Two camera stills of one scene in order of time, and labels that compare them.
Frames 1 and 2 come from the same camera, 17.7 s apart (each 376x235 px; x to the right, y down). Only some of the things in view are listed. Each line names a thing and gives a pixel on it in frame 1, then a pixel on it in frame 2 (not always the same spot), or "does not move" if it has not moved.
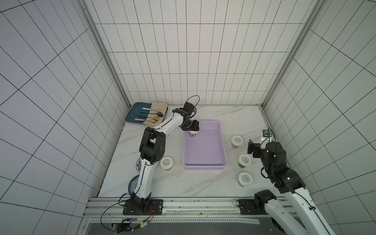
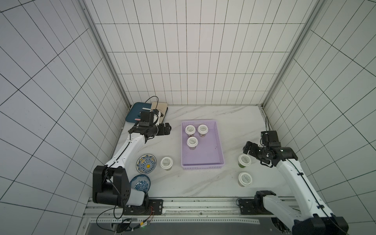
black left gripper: x=195 y=127 -> x=162 y=130
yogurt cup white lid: x=166 y=162 does not move
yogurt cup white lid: x=244 y=160 does not move
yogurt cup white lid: x=236 y=140 -> x=202 y=129
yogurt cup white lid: x=245 y=178 does not move
